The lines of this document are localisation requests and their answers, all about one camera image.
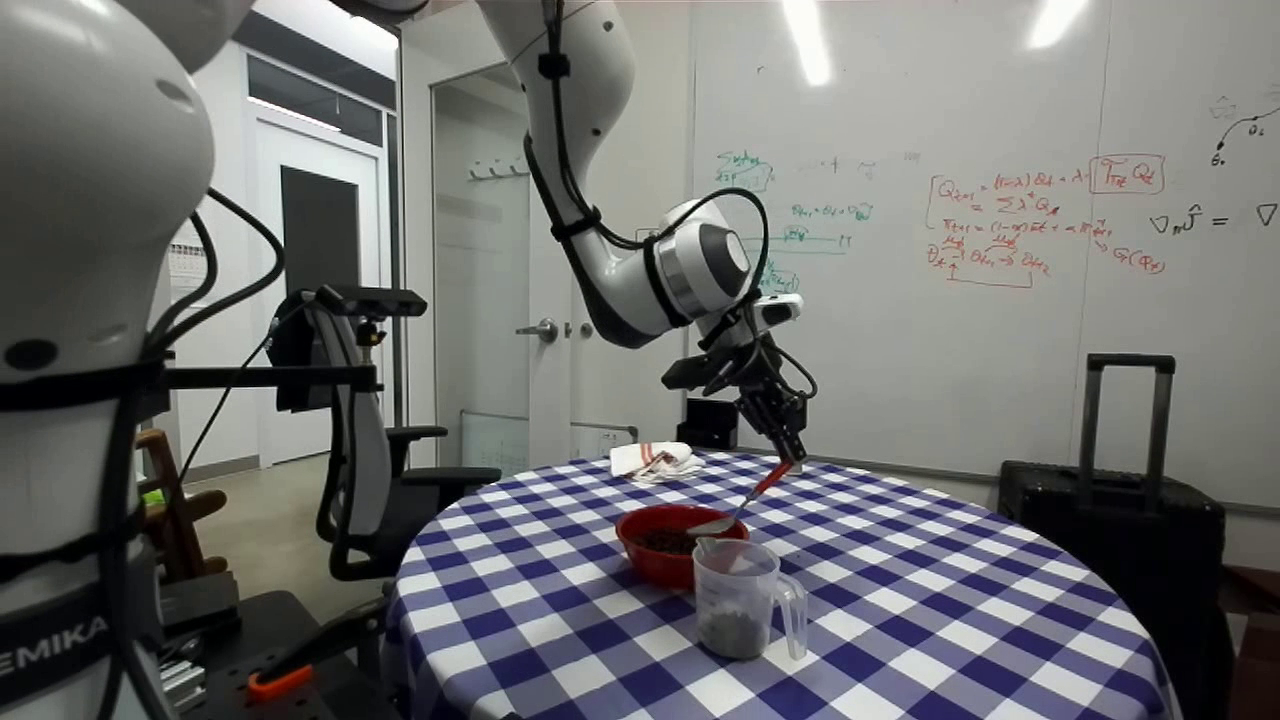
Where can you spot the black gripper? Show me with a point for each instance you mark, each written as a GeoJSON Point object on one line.
{"type": "Point", "coordinates": [747, 361]}

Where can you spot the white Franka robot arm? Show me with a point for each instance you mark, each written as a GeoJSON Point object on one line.
{"type": "Point", "coordinates": [83, 200]}

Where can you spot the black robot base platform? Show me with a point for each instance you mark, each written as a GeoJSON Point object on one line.
{"type": "Point", "coordinates": [264, 642]}

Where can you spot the clear plastic measuring jug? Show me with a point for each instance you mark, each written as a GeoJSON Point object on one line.
{"type": "Point", "coordinates": [735, 584]}

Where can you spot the brown beans in jug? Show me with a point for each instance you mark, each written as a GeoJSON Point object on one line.
{"type": "Point", "coordinates": [735, 634]}

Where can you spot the small black box device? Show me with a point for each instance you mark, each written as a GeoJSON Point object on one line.
{"type": "Point", "coordinates": [710, 427]}

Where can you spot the white towel red stripes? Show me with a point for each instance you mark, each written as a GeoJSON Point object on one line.
{"type": "Point", "coordinates": [655, 460]}

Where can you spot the brown beans in bowl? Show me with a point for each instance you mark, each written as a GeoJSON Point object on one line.
{"type": "Point", "coordinates": [662, 537]}

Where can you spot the red bowl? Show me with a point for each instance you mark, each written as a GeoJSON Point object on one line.
{"type": "Point", "coordinates": [655, 555]}

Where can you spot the whiteboard with writing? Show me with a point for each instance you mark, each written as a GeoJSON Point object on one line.
{"type": "Point", "coordinates": [962, 361]}

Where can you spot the blue white checkered tablecloth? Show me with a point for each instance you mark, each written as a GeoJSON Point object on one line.
{"type": "Point", "coordinates": [932, 627]}

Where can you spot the white door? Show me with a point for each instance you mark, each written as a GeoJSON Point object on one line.
{"type": "Point", "coordinates": [495, 264]}

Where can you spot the black office chair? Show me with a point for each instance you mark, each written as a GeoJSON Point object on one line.
{"type": "Point", "coordinates": [354, 454]}

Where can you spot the black horizontal mounting bar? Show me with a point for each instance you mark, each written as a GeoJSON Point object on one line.
{"type": "Point", "coordinates": [226, 378]}

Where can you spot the brown wooden stand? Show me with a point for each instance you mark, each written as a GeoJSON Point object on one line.
{"type": "Point", "coordinates": [175, 513]}

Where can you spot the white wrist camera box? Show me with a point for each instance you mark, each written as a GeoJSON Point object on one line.
{"type": "Point", "coordinates": [782, 308]}

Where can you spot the black stereo camera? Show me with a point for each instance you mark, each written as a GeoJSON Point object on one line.
{"type": "Point", "coordinates": [381, 303]}

